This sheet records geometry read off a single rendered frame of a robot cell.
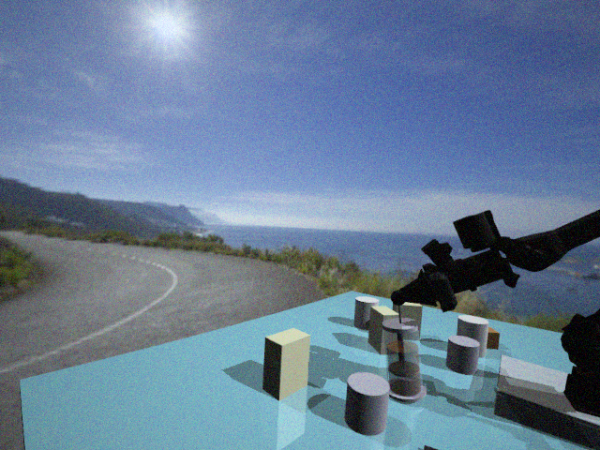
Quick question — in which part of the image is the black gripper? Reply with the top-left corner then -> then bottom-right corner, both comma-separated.
395,258 -> 481,312

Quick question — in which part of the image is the brown block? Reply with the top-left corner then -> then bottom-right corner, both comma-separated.
487,327 -> 500,350

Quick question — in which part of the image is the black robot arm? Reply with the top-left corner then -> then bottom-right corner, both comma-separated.
421,209 -> 600,417

